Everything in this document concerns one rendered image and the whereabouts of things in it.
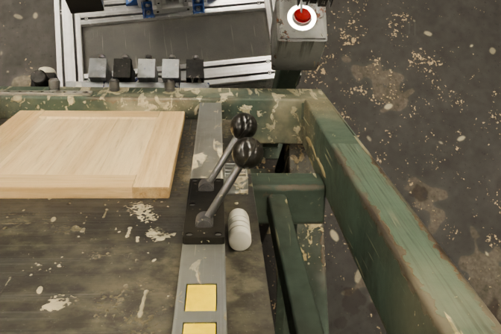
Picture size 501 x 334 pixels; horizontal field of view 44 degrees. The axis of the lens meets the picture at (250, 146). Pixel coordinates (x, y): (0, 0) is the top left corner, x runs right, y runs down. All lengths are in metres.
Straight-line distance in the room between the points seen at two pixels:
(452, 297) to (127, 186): 0.53
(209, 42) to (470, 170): 1.10
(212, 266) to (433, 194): 1.80
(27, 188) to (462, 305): 0.66
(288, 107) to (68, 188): 0.63
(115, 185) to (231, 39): 1.36
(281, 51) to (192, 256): 0.89
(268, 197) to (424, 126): 1.44
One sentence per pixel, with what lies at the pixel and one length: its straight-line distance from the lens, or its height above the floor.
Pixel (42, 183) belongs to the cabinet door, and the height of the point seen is 1.28.
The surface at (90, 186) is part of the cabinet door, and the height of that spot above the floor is 1.29.
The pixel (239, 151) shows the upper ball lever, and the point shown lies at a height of 1.54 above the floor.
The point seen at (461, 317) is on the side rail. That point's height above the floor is 1.65.
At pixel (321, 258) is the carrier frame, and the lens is 1.47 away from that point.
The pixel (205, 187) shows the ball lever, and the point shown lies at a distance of 0.87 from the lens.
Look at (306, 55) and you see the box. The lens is 1.55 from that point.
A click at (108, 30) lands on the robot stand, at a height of 0.21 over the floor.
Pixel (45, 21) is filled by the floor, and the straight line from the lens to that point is 2.64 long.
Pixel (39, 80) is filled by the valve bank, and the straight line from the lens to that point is 1.63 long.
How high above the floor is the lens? 2.23
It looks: 72 degrees down
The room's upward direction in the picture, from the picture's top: 10 degrees clockwise
